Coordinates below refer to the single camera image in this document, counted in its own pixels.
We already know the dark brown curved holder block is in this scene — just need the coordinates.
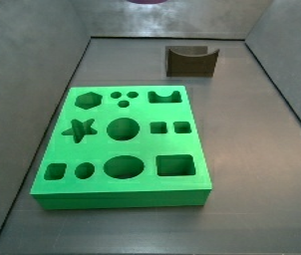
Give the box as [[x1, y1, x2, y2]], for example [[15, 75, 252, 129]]
[[165, 46, 219, 78]]

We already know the green shape sorter board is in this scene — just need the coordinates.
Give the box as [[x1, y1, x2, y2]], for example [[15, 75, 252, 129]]
[[31, 86, 211, 209]]

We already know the purple round object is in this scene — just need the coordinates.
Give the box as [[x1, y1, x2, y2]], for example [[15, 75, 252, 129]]
[[127, 0, 167, 4]]

